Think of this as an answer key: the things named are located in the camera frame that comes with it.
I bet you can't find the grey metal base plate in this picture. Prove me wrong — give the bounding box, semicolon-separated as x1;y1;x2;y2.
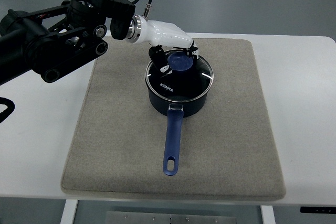
105;211;237;224

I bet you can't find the white left table leg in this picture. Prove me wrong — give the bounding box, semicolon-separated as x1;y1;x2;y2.
60;199;78;224

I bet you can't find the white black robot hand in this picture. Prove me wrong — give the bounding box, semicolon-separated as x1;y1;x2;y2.
125;15;199;74

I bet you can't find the beige felt mat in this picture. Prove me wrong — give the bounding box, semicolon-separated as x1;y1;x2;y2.
61;39;286;201

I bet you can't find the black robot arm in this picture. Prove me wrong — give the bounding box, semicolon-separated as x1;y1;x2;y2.
1;0;136;84

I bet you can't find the glass lid blue knob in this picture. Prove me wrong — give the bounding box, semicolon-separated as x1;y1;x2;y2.
145;47;214;102

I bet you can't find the dark blue saucepan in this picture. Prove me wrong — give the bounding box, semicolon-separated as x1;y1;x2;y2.
146;84;208;176

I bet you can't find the white table leg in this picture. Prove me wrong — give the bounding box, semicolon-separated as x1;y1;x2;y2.
60;199;78;224
260;206;276;224

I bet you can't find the black table control panel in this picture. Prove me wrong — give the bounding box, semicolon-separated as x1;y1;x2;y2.
300;206;336;214

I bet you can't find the white right table leg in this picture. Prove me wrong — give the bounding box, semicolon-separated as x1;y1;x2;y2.
260;206;276;224

